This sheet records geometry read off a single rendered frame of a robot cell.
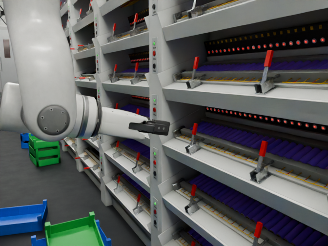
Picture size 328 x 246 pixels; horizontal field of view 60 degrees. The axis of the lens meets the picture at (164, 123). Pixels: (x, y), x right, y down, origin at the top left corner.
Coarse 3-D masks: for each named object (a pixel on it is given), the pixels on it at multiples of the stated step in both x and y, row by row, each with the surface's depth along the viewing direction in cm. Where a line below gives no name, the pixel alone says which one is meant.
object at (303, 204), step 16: (208, 112) 103; (176, 128) 102; (272, 128) 78; (288, 128) 73; (176, 144) 96; (208, 144) 88; (192, 160) 85; (208, 160) 80; (224, 160) 77; (224, 176) 73; (240, 176) 68; (272, 176) 64; (288, 176) 62; (256, 192) 64; (272, 192) 59; (288, 192) 58; (304, 192) 56; (288, 208) 57; (304, 208) 53; (320, 208) 51; (320, 224) 51
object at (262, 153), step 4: (264, 144) 63; (260, 148) 64; (264, 148) 63; (260, 152) 64; (264, 152) 63; (260, 156) 64; (264, 156) 64; (260, 160) 64; (260, 164) 64; (256, 168) 64; (260, 168) 64
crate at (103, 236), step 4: (96, 220) 138; (100, 228) 135; (100, 232) 136; (32, 236) 124; (104, 236) 129; (32, 240) 123; (36, 240) 124; (40, 240) 126; (44, 240) 127; (104, 240) 130; (108, 240) 121; (32, 244) 123; (36, 244) 124; (40, 244) 127; (44, 244) 128; (104, 244) 130; (108, 244) 121
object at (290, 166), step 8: (184, 128) 100; (200, 136) 90; (208, 136) 88; (216, 144) 84; (224, 144) 81; (232, 144) 78; (240, 144) 77; (224, 152) 79; (240, 152) 76; (248, 152) 73; (256, 152) 71; (256, 160) 71; (264, 160) 69; (280, 160) 65; (288, 160) 64; (280, 168) 65; (288, 168) 63; (296, 168) 61; (304, 168) 59; (312, 168) 58; (320, 168) 58; (296, 176) 60; (304, 176) 60; (312, 176) 58; (320, 176) 56
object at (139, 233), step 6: (114, 198) 169; (114, 204) 168; (120, 210) 159; (126, 216) 151; (132, 222) 144; (132, 228) 145; (138, 228) 138; (138, 234) 138; (144, 234) 131; (144, 240) 132; (150, 240) 127
